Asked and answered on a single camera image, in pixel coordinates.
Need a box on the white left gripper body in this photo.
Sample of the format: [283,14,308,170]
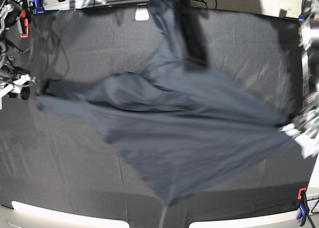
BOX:
[280,113,319,158]

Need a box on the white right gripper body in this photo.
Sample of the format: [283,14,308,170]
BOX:
[0,74,37,109]

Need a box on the dark grey t-shirt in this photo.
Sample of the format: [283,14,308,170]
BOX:
[36,0,295,207]

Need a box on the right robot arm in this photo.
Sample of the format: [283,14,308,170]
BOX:
[0,0,37,109]

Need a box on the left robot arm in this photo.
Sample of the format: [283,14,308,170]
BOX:
[281,0,319,158]

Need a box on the red clamp far left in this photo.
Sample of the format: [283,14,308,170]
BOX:
[17,9,29,38]

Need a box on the red blue clamp near right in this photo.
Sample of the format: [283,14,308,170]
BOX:
[296,188,316,228]

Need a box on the black table cloth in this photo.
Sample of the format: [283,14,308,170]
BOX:
[0,6,316,228]

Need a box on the blue clamp far left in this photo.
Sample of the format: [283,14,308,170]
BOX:
[29,0,45,14]

